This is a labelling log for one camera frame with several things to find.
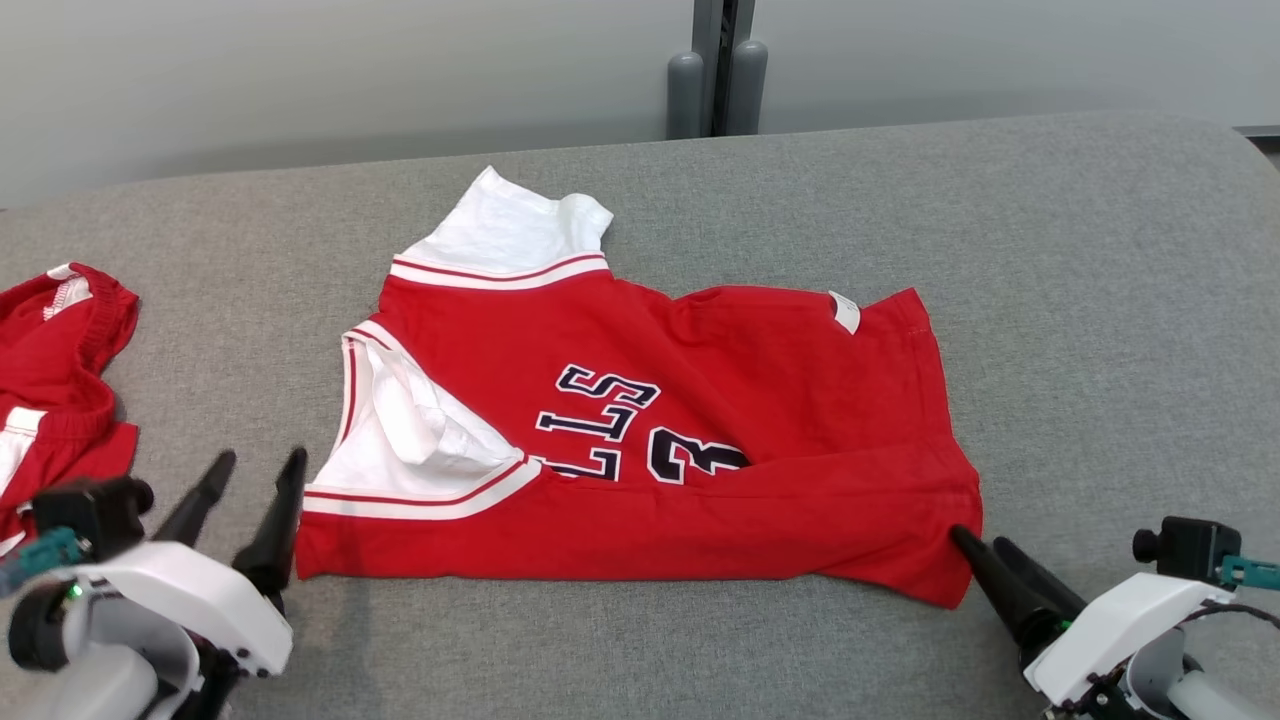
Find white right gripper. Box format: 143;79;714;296
949;525;1236;720

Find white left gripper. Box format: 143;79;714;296
60;447;309;720

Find teal right camera connector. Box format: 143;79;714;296
1218;555;1280;593

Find red white-striped shorts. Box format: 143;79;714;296
0;262;141;556

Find teal left camera connector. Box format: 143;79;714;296
0;527;89;599

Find teal camera connector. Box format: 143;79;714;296
1218;555;1280;593
0;527;89;599

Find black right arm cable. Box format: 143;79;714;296
1180;598;1280;633

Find grey double partition post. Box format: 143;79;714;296
666;0;771;139

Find red white basketball jersey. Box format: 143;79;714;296
295;165;984;611

